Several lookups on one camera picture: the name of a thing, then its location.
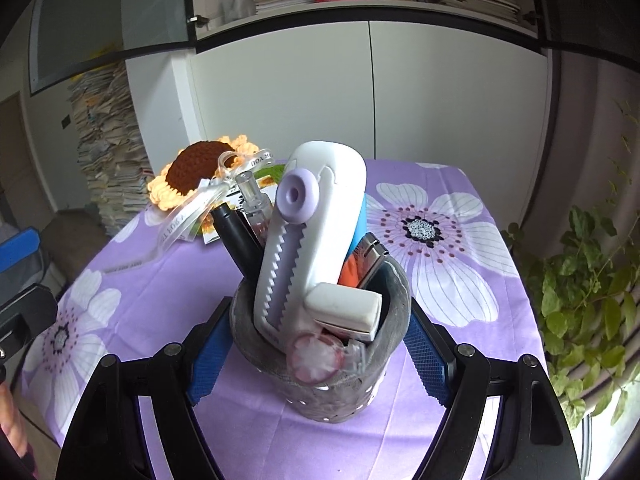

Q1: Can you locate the orange marker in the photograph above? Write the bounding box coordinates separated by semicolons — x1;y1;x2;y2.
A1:
337;252;367;288

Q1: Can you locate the blue pen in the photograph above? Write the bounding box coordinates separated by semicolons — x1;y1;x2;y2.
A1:
348;195;368;255

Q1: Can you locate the white cabinet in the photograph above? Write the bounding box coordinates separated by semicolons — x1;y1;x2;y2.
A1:
126;0;549;226

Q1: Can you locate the purple floral tablecloth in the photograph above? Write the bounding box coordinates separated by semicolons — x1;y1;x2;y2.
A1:
21;160;542;479

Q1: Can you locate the black pen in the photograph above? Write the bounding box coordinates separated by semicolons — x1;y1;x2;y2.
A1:
212;203;264;284

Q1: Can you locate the white eraser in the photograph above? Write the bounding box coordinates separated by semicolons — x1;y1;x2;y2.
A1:
304;283;383;342

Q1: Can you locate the crocheted sunflower bouquet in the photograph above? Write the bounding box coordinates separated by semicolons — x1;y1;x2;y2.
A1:
146;134;259;212

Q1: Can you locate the round pink tape roll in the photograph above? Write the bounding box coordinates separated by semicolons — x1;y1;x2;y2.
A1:
286;333;367;386

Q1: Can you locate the white ribbon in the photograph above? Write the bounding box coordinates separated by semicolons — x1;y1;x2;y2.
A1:
102;148;274;274

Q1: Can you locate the stack of papers right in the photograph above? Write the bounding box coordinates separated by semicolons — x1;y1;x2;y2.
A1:
430;0;521;23

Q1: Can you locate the white correction tape dispenser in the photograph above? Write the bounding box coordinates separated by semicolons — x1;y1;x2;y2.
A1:
253;141;367;352

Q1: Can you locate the person's hand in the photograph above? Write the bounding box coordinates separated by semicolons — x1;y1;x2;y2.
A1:
0;382;37;479

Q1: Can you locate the black metal clip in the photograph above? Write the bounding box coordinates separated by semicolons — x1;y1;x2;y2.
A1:
352;232;388;288

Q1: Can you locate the stack of newspapers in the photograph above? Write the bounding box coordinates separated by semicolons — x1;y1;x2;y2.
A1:
70;62;153;236

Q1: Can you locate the green potted plant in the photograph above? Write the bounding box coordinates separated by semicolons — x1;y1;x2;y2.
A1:
502;101;639;428

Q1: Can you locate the grey clay pen holder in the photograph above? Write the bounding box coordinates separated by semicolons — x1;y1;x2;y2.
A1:
230;256;411;424

